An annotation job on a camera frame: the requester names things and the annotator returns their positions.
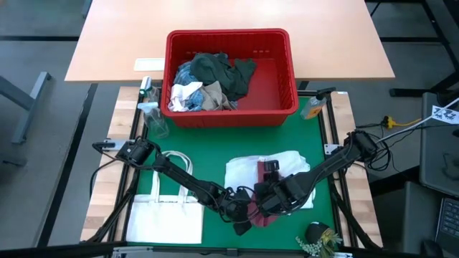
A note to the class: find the white button shirt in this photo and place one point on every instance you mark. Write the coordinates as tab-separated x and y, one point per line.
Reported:
240	172

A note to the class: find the clear spray bottle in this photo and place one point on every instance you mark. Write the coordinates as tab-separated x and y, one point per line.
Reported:
156	123

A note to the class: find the white fiducial marker tag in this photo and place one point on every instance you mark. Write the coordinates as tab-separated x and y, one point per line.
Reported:
444	114

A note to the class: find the light wooden desk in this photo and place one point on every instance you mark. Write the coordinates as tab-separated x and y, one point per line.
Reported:
233	14

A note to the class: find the cream folded cloth pile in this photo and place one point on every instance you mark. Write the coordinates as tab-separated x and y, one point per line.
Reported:
165	222

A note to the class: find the silver metal rail plate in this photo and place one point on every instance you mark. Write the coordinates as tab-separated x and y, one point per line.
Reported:
346	255
132	251

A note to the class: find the white t-shirt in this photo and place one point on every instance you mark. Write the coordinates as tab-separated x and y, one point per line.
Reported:
183	94

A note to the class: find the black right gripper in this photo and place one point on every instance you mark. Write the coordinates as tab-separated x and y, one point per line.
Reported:
283	195

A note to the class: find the orange label pump bottle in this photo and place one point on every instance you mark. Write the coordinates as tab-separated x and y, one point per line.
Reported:
312	107

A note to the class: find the succulent plant in dark pot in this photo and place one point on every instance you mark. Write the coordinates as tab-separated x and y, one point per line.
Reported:
317	233

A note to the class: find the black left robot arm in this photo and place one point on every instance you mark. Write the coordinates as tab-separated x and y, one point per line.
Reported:
183	179

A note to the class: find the blue patterned garment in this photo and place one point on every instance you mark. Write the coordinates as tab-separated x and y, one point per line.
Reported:
195	100

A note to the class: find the dark grey side desk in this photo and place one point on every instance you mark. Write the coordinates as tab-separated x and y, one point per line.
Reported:
439	157

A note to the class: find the grey metal desk leg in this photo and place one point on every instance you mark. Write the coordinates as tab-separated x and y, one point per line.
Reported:
28	104

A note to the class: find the grey metal frame bracket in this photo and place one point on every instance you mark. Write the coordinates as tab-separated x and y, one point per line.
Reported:
114	144
330	148

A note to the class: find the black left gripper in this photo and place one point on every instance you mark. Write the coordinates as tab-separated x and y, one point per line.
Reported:
235	206

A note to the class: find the black aluminium rig frame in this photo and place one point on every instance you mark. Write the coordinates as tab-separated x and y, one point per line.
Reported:
269	253

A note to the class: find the clear bottle green cap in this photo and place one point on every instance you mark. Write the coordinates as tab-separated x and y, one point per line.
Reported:
148	89

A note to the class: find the beige garment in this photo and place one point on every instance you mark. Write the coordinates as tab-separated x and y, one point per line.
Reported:
215	97

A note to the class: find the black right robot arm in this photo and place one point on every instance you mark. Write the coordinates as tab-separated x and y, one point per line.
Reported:
333	161

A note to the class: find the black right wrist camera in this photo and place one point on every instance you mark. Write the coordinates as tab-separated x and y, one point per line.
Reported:
270	167

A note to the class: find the red plastic laundry bin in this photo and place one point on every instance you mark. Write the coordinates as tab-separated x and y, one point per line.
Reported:
274	89

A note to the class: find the black keyboard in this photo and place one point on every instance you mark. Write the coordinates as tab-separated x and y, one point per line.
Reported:
448	225

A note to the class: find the white desk grommet plate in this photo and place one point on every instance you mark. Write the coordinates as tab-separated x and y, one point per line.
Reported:
148	64

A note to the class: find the dark green garment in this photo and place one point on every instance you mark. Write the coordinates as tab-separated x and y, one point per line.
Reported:
220	71

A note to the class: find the maroon garment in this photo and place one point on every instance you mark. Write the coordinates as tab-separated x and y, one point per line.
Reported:
263	220

